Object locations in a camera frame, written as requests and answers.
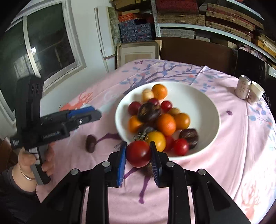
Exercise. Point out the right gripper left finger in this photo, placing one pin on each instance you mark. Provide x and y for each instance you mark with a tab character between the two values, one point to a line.
120	163

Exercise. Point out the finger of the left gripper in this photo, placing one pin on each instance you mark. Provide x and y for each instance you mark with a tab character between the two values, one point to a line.
81	113
72	124

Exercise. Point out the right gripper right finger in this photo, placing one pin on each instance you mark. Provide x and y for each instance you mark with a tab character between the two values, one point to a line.
157	168

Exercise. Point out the red cherry tomato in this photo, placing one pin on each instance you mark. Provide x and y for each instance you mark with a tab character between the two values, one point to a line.
138	153

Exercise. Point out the small mandarin orange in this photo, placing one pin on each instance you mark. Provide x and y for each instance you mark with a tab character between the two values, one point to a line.
159	91

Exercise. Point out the left hand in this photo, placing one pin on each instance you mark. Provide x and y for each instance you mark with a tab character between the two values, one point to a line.
22	173

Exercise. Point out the yellow tomato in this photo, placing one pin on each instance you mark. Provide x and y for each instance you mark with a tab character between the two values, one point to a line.
158	138

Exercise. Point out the mandarin in plate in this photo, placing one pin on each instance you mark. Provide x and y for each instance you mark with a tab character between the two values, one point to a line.
166	124

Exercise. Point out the red plum in plate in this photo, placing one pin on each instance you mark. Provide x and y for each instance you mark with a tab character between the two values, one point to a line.
133	108

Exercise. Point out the dark chestnut in plate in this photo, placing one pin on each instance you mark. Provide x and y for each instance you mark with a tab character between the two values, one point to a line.
191	137

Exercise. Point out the orange tomato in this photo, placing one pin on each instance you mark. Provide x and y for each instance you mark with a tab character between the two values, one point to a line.
182	121

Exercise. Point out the white oval plate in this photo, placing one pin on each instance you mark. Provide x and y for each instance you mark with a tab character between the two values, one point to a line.
169	107

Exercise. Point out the sliding glass window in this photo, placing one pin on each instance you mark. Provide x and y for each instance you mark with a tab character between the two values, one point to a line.
42	40

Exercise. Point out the white framed board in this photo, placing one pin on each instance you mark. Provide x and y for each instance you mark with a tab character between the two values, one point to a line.
138	50

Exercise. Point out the white drink can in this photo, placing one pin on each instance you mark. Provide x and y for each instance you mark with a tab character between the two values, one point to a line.
243	87

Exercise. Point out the white paper cup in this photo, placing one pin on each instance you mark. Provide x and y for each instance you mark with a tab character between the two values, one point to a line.
255	93

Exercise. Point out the metal storage shelf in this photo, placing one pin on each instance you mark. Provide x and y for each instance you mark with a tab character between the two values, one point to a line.
233	21

